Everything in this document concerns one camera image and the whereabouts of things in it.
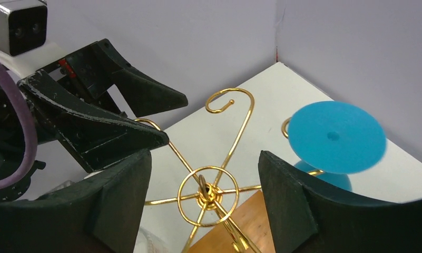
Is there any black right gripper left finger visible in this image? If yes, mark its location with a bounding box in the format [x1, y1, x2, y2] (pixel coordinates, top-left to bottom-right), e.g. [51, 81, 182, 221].
[0, 150, 152, 252]

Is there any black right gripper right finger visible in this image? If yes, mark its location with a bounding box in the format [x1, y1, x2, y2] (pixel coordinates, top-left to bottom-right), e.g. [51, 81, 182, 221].
[258, 151, 422, 252]

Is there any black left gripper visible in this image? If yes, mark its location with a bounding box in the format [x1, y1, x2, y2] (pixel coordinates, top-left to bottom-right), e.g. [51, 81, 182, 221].
[15, 39, 188, 172]

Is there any gold spiral rack wooden base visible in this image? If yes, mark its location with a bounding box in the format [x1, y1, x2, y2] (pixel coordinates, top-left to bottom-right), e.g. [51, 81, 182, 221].
[134, 87, 327, 253]

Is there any blue plastic goblet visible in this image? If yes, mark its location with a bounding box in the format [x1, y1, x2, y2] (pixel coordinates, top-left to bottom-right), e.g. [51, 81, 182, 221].
[281, 101, 387, 191]

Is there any patterned clear glass goblet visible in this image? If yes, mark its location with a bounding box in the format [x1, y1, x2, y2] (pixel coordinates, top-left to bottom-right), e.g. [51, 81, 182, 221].
[133, 227, 170, 253]

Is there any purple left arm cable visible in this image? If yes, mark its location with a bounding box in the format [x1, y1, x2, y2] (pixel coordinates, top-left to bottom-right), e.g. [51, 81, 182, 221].
[0, 48, 38, 194]

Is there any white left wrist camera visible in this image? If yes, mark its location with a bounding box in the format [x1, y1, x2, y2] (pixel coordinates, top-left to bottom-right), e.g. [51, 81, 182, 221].
[0, 0, 66, 78]

